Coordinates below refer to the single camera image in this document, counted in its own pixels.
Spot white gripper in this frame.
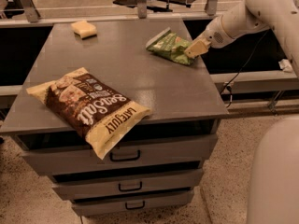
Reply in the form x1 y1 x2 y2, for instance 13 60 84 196
184 17 235 59

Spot green jalapeno chip bag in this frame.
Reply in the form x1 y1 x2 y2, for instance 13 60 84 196
146 28 194 65

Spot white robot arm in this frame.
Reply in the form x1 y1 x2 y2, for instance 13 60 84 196
185 0 299 224

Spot brown sea salt chip bag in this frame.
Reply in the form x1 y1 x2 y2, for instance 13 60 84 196
27 68 150 159

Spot yellow sponge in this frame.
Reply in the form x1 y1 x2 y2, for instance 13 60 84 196
71 21 97 39

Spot grey drawer cabinet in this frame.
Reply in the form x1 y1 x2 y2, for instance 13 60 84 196
1 19 227 204

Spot middle grey drawer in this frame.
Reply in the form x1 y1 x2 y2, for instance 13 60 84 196
52 169 203 201

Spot grey drawer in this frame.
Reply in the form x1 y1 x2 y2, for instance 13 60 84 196
72 189 193 217
52 169 203 201
22 134 218 175

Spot bottom grey drawer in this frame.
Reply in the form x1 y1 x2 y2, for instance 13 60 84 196
72 189 193 217

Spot top grey drawer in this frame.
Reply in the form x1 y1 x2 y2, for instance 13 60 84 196
22 134 218 175

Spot black cable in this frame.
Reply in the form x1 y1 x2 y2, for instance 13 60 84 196
219 28 271 109

